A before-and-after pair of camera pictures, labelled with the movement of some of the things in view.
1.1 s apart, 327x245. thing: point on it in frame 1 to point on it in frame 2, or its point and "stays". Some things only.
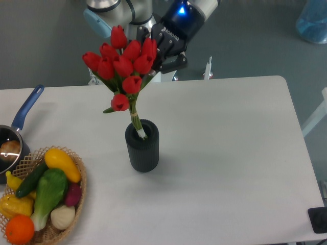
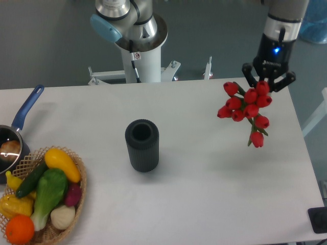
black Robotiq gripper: (181, 19) to (273, 56)
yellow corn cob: (11, 206) stays
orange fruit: (20, 229) stays
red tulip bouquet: (120, 67) to (246, 105)
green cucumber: (31, 179) stays
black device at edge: (318, 217) stays
